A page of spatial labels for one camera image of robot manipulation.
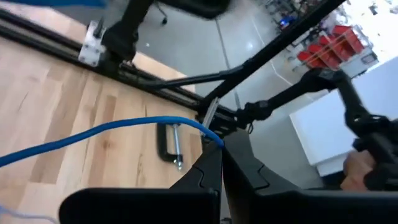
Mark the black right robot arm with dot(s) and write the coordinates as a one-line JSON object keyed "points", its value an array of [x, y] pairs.
{"points": [[124, 34]]}

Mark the white table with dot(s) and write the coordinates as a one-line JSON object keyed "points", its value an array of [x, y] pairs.
{"points": [[326, 130]]}

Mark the rack of red bins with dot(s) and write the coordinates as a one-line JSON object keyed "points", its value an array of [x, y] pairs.
{"points": [[329, 49]]}

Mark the black C-clamp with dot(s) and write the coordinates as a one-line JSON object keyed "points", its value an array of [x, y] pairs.
{"points": [[161, 143]]}

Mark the person's hand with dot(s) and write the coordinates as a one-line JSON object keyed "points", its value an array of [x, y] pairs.
{"points": [[356, 168]]}

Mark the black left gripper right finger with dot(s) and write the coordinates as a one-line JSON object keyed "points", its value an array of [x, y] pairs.
{"points": [[280, 207]]}

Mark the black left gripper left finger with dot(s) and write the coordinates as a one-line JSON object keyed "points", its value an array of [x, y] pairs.
{"points": [[140, 207]]}

